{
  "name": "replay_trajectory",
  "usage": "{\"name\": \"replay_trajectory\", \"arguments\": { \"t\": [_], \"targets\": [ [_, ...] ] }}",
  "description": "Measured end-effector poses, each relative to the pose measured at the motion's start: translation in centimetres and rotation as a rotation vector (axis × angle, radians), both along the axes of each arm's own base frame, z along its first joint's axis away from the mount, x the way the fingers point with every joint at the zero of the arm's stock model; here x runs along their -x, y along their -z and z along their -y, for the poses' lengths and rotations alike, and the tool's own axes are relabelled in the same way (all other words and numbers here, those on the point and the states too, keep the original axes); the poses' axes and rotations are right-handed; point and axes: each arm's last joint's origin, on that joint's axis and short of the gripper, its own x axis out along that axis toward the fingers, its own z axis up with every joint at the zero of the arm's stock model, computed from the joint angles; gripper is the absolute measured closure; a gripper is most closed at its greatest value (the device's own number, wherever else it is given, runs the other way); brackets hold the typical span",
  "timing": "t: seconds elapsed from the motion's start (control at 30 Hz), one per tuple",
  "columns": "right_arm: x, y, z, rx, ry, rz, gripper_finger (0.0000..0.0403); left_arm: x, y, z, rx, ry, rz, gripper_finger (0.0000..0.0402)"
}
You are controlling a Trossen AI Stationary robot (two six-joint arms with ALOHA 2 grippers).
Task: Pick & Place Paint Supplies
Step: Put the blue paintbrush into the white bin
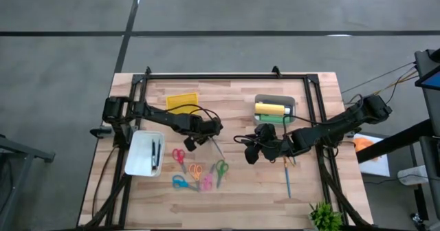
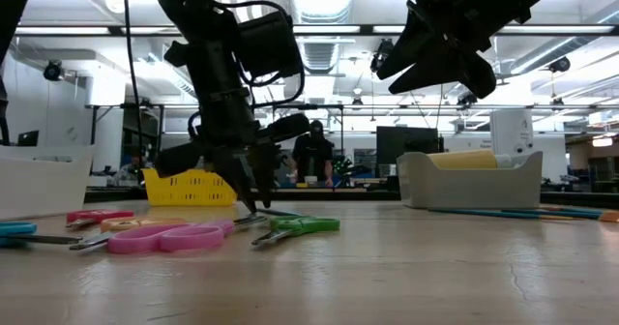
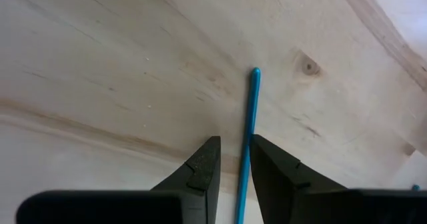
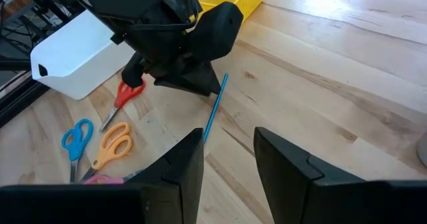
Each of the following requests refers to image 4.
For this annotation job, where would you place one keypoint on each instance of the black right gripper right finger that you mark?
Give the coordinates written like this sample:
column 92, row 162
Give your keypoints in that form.
column 287, row 184

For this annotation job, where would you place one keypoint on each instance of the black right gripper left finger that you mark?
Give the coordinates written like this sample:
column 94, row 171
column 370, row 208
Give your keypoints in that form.
column 180, row 184

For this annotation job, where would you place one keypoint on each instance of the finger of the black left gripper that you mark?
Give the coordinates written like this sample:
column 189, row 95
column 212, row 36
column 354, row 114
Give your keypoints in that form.
column 205, row 77
column 180, row 80

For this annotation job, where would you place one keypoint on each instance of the thin blue paintbrush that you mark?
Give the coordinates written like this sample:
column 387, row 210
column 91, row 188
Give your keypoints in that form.
column 215, row 109

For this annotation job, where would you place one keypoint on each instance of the black aluminium frame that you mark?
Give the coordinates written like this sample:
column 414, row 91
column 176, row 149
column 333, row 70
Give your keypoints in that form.
column 16, row 100

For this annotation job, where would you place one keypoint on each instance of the white plastic bin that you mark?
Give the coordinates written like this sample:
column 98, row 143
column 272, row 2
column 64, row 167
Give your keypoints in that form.
column 76, row 60

